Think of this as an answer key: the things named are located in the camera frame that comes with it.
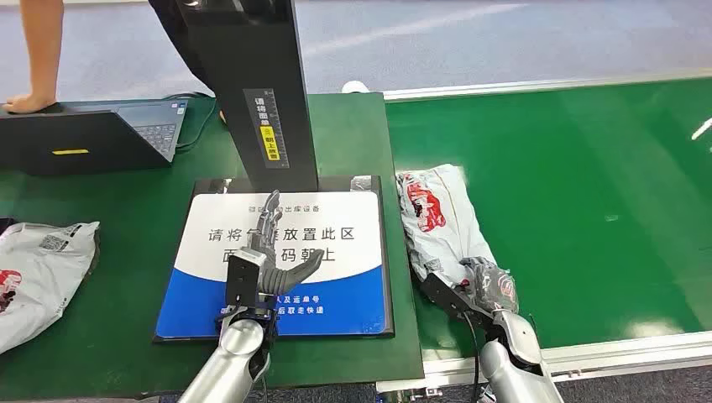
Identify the black laptop cable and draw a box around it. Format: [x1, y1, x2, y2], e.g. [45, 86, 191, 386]
[175, 91, 219, 152]

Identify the person's hand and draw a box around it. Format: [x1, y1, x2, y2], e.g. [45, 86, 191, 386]
[3, 92, 58, 116]

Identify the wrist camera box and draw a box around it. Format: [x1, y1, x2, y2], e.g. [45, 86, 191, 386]
[420, 272, 496, 335]
[224, 249, 270, 316]

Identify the green conveyor belt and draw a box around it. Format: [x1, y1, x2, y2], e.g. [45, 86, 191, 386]
[385, 77, 712, 363]

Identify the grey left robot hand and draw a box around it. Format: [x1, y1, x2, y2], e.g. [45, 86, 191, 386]
[244, 190, 327, 295]

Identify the aluminium conveyor frame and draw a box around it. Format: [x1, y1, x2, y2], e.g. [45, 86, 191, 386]
[375, 69, 712, 397]

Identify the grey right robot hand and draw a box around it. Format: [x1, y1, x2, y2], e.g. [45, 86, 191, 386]
[459, 255, 521, 315]

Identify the black laptop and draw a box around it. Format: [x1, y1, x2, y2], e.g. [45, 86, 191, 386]
[0, 99, 189, 178]

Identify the grey courier bag package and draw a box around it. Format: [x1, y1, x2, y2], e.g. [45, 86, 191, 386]
[0, 221, 102, 356]
[395, 163, 500, 288]

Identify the black yellow column label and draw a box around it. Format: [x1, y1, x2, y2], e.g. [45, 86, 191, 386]
[242, 86, 291, 170]

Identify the black inbound machine column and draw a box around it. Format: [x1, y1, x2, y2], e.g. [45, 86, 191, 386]
[174, 0, 320, 194]

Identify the flat grey courier bag package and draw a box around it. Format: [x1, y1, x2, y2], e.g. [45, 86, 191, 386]
[0, 221, 102, 356]

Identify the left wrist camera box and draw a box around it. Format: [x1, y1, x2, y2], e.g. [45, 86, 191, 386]
[224, 249, 270, 316]

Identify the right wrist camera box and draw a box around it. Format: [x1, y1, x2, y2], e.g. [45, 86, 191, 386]
[420, 272, 496, 335]

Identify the blue white machine base plate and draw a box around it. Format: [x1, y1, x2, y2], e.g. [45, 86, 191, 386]
[153, 175, 396, 343]

